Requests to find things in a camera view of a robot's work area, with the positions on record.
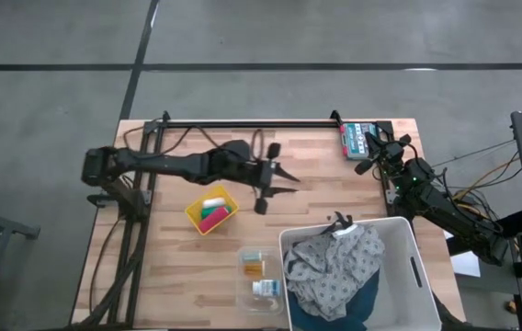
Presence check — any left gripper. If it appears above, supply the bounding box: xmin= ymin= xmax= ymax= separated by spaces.
xmin=252 ymin=142 xmax=301 ymax=216

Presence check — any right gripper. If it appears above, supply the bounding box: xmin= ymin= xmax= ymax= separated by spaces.
xmin=364 ymin=130 xmax=413 ymax=172

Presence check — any red bandage roll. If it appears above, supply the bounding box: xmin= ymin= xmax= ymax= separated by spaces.
xmin=198 ymin=206 xmax=231 ymax=234

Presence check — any grey patterned cloth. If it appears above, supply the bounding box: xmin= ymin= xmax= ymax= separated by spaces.
xmin=282 ymin=211 xmax=386 ymax=322

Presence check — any white pill bottle blue label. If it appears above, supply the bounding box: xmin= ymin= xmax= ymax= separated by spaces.
xmin=251 ymin=279 xmax=282 ymax=298

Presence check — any blue cloth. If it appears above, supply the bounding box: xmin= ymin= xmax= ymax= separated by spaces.
xmin=287 ymin=268 xmax=380 ymax=331

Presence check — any small orange medicine bottle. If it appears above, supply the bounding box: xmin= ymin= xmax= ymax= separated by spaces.
xmin=242 ymin=261 xmax=267 ymax=278

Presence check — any green first aid kit box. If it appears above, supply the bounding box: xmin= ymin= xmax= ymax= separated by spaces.
xmin=339 ymin=121 xmax=379 ymax=161

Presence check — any white gauze roll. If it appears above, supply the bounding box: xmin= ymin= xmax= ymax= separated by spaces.
xmin=201 ymin=196 xmax=228 ymax=210

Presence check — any teal bandage roll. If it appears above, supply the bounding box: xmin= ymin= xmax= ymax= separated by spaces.
xmin=199 ymin=205 xmax=233 ymax=220

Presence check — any yellow plastic basket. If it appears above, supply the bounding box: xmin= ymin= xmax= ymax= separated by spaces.
xmin=184 ymin=184 xmax=240 ymax=236

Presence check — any clear plastic container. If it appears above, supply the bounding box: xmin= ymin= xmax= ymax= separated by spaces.
xmin=235 ymin=245 xmax=285 ymax=316

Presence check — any white perforated plastic basket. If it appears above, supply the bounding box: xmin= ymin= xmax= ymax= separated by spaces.
xmin=278 ymin=215 xmax=443 ymax=331

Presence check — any white paper sheet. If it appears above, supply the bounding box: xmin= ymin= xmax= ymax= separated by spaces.
xmin=444 ymin=229 xmax=482 ymax=279

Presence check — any black aluminium table frame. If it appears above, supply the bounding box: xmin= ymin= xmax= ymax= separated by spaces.
xmin=70 ymin=109 xmax=400 ymax=330

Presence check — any yellow floor cable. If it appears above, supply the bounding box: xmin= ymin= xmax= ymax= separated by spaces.
xmin=453 ymin=155 xmax=522 ymax=203

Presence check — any black base cable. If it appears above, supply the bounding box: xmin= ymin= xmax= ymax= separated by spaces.
xmin=121 ymin=115 xmax=225 ymax=155

